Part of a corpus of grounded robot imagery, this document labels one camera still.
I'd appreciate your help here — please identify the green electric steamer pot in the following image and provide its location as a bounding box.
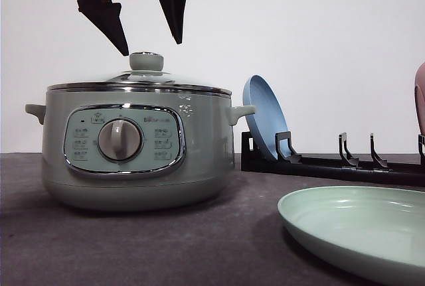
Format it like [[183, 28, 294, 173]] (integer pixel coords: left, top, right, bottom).
[[25, 90, 255, 212]]

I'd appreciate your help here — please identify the green plate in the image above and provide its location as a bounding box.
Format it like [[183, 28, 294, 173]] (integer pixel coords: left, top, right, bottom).
[[278, 186, 425, 286]]

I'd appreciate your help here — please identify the blue plate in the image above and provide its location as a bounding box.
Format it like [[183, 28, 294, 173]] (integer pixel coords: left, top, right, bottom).
[[242, 74, 291, 160]]

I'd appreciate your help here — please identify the black plate rack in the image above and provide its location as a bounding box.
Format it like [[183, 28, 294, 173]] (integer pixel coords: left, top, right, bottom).
[[241, 131, 425, 186]]

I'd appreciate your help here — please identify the glass steamer lid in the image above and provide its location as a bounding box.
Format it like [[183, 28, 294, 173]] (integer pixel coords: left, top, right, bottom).
[[47, 52, 232, 95]]

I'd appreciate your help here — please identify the pink plate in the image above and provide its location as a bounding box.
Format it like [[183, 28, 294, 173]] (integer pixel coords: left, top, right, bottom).
[[414, 62, 425, 135]]

